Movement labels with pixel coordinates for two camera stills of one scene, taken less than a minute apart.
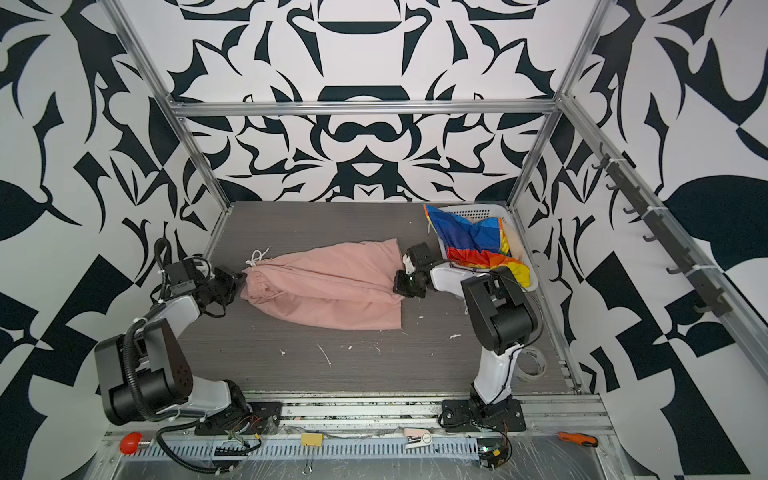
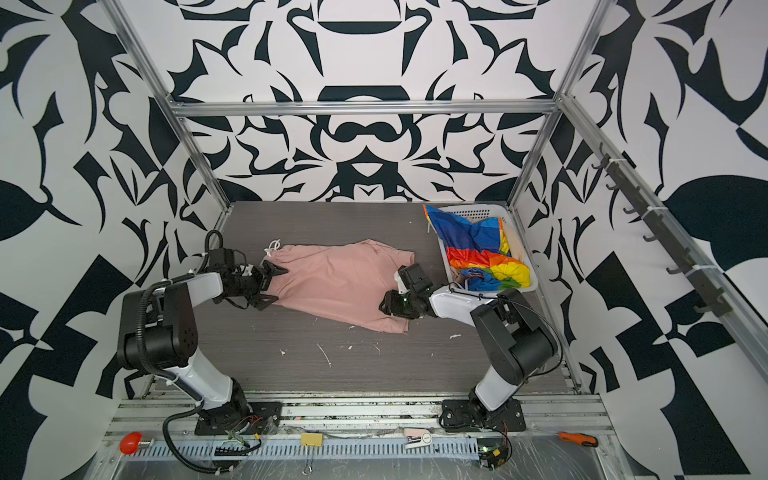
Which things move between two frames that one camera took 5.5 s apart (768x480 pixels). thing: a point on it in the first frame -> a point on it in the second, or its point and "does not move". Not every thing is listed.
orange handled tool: (579, 438) does not move
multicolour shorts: (482, 243) does not move
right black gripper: (401, 286) -> (393, 304)
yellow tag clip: (312, 439) does not move
